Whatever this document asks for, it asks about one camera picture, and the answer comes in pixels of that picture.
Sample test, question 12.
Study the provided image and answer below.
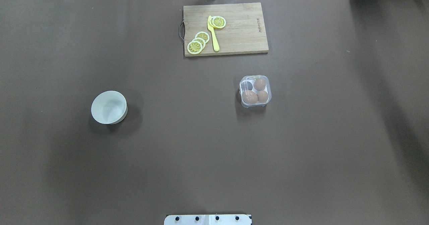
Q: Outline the lemon slice middle right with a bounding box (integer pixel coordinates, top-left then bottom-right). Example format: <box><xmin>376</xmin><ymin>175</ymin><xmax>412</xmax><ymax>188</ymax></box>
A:
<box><xmin>193</xmin><ymin>37</ymin><xmax>206</xmax><ymax>48</ymax></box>

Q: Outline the brown egg from bowl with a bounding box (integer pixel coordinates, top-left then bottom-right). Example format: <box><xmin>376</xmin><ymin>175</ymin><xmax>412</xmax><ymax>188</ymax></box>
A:
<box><xmin>241</xmin><ymin>90</ymin><xmax>258</xmax><ymax>105</ymax></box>

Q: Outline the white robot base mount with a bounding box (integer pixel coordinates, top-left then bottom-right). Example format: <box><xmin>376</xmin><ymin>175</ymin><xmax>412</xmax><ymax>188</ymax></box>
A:
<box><xmin>164</xmin><ymin>214</ymin><xmax>253</xmax><ymax>225</ymax></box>

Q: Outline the lemon slice far right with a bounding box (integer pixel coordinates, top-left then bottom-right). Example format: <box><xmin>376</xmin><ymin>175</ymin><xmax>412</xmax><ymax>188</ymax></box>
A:
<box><xmin>187</xmin><ymin>40</ymin><xmax>204</xmax><ymax>55</ymax></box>

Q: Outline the lemon slice front left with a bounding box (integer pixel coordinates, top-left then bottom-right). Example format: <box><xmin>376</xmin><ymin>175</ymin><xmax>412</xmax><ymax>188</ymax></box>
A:
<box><xmin>212</xmin><ymin>16</ymin><xmax>226</xmax><ymax>29</ymax></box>

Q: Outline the yellow plastic knife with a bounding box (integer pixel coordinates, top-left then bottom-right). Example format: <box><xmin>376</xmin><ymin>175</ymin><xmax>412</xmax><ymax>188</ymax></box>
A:
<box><xmin>207</xmin><ymin>20</ymin><xmax>220</xmax><ymax>52</ymax></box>

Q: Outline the brown egg front left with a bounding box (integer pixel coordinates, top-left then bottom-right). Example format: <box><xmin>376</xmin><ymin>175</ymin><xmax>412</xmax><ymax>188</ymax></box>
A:
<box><xmin>253</xmin><ymin>78</ymin><xmax>266</xmax><ymax>91</ymax></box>

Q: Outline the lemon slice under left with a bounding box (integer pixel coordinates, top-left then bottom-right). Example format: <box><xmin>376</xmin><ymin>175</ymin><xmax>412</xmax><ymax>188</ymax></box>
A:
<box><xmin>208</xmin><ymin>16</ymin><xmax>214</xmax><ymax>28</ymax></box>

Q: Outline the white ceramic bowl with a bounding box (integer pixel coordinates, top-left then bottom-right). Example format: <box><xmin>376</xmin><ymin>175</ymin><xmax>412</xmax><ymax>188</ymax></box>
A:
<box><xmin>91</xmin><ymin>90</ymin><xmax>128</xmax><ymax>125</ymax></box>

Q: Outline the bamboo cutting board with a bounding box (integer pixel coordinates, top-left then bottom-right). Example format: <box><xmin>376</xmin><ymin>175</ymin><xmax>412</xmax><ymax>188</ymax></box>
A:
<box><xmin>183</xmin><ymin>3</ymin><xmax>269</xmax><ymax>57</ymax></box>

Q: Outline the clear plastic egg box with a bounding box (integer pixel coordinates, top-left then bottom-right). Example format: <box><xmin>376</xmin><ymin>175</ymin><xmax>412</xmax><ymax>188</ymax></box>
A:
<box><xmin>239</xmin><ymin>75</ymin><xmax>272</xmax><ymax>108</ymax></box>

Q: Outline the brown egg rear left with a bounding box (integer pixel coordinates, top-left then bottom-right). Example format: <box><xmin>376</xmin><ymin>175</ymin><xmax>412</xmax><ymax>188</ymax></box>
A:
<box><xmin>256</xmin><ymin>90</ymin><xmax>269</xmax><ymax>103</ymax></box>

